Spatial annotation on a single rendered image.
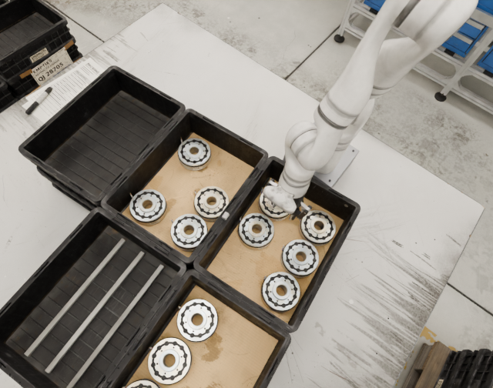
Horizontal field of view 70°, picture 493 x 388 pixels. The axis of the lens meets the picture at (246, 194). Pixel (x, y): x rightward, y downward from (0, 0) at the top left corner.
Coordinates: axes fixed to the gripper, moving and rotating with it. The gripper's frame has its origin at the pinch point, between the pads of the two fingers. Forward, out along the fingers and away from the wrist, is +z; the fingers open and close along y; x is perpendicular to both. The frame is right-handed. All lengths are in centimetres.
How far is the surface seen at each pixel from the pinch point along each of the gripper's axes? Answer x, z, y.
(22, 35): -9, 35, 161
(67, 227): 42, 18, 52
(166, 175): 12.4, 4.6, 35.2
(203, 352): 42.2, 6.8, -7.1
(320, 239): -0.5, 2.4, -13.1
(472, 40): -180, 37, -14
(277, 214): 1.3, 2.3, 0.8
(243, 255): 16.4, 5.6, 1.0
